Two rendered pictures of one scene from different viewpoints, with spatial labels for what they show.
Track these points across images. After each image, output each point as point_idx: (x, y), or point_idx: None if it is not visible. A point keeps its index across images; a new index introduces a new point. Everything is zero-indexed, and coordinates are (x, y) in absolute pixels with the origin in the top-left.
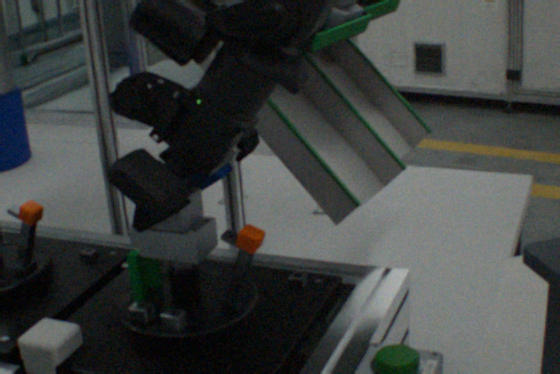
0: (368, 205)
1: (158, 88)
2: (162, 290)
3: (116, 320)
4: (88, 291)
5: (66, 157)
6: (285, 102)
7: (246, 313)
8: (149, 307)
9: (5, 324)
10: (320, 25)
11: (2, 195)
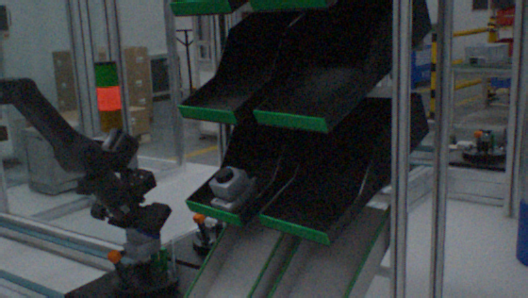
0: None
1: (133, 177)
2: (157, 272)
3: None
4: (195, 266)
5: None
6: (265, 254)
7: (117, 289)
8: (131, 263)
9: (175, 250)
10: (77, 171)
11: (468, 269)
